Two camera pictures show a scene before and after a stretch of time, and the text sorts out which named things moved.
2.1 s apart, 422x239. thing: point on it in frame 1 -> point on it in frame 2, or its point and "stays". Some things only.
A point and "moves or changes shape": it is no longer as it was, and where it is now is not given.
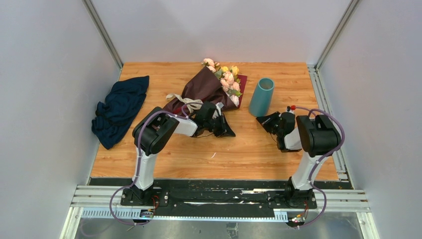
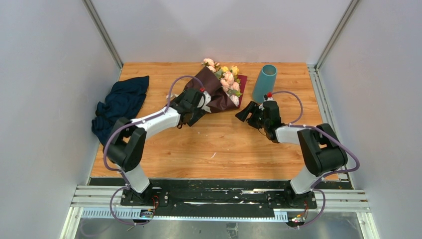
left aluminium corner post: (102, 32) stays
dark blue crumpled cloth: (115, 115) stays
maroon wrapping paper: (206, 86) stays
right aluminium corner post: (351, 8) stays
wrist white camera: (219, 105) -> (204, 101)
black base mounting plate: (218, 193) stays
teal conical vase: (261, 101) moves or changes shape
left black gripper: (225, 130) -> (198, 112)
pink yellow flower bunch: (227, 77) stays
